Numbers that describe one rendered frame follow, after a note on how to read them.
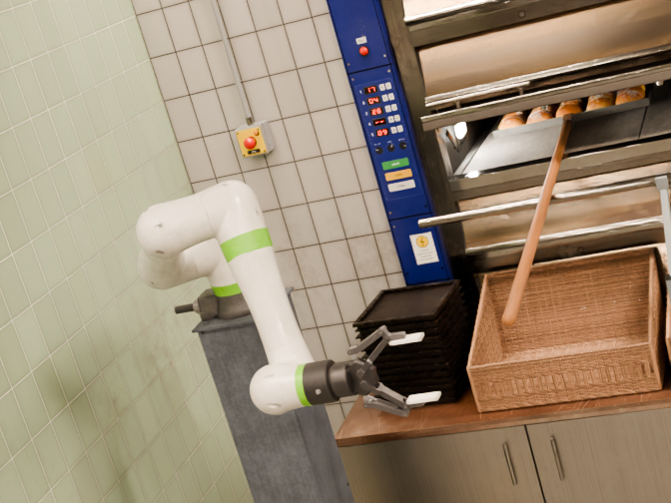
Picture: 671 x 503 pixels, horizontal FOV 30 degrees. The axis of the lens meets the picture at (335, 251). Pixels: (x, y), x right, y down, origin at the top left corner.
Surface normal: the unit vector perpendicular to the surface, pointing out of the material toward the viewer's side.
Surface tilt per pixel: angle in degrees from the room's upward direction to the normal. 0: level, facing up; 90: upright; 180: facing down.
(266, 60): 90
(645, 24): 70
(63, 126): 90
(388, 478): 90
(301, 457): 90
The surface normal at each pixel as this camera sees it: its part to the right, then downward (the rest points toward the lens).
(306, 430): 0.92, -0.17
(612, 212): -0.37, 0.01
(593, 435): -0.29, 0.35
